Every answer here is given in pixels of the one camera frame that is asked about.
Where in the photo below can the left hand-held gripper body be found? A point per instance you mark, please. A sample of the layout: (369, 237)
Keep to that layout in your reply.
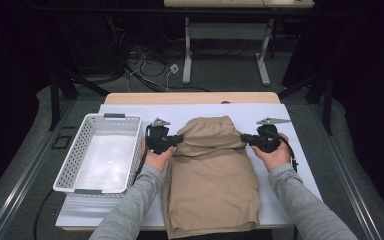
(158, 138)

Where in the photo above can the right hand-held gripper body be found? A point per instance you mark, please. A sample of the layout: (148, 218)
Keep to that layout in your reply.
(268, 140)

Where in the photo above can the beige shorts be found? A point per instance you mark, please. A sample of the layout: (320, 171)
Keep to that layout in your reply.
(210, 180)

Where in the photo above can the white perforated plastic basket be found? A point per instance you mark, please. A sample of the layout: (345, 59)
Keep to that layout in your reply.
(80, 140)

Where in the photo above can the person's right hand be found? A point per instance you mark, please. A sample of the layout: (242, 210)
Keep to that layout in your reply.
(275, 160)

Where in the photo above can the person's left hand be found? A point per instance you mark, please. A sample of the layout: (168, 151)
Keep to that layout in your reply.
(156, 161)

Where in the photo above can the wooden table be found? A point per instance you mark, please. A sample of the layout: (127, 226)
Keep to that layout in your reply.
(180, 98)

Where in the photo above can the dark table grommet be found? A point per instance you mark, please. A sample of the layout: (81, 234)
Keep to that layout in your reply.
(225, 102)

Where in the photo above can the white table mat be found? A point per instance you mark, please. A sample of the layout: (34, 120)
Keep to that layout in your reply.
(213, 110)

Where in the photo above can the black metal stand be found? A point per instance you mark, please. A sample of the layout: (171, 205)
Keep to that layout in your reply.
(328, 106)
(55, 100)

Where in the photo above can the white power adapter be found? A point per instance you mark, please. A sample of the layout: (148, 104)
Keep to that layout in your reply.
(174, 68)

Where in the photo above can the white-legged desk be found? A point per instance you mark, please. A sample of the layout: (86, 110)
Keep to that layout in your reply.
(187, 50)

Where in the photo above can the dark curtain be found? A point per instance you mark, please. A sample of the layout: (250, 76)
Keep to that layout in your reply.
(370, 100)
(6, 100)

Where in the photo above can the aluminium floor rail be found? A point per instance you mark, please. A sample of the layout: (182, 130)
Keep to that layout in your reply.
(23, 180)
(350, 186)

